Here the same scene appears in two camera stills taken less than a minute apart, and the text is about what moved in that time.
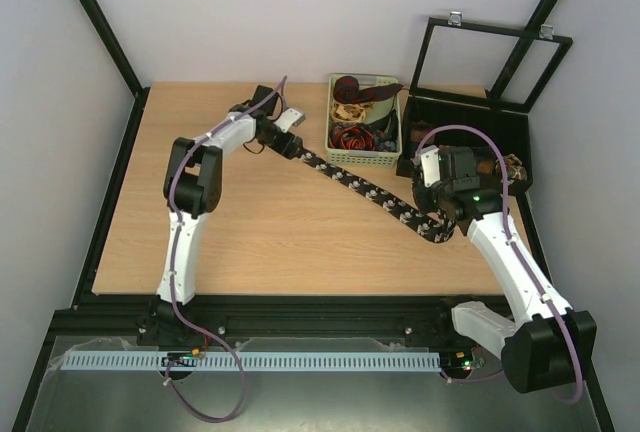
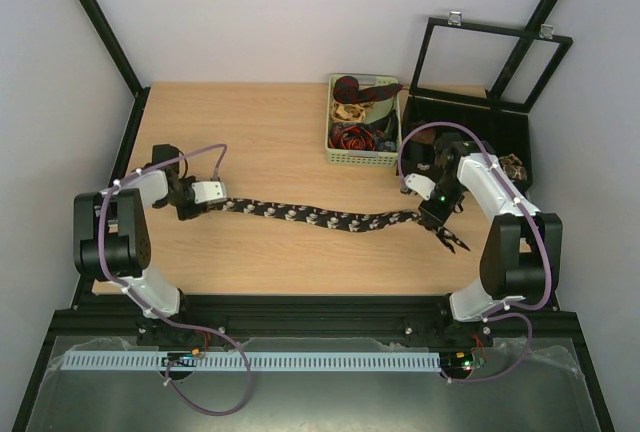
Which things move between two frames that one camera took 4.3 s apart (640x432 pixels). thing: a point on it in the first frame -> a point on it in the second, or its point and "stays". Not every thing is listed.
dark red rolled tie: x=347 y=91 stays
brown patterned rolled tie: x=513 y=168 stays
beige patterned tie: x=350 y=113 stays
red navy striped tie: x=352 y=137 stays
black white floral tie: x=438 y=229 -> x=347 y=221
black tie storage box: x=510 y=128 stays
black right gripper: x=427 y=200 -> x=433 y=217
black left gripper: x=291 y=146 -> x=186 y=213
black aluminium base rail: x=110 y=317 stays
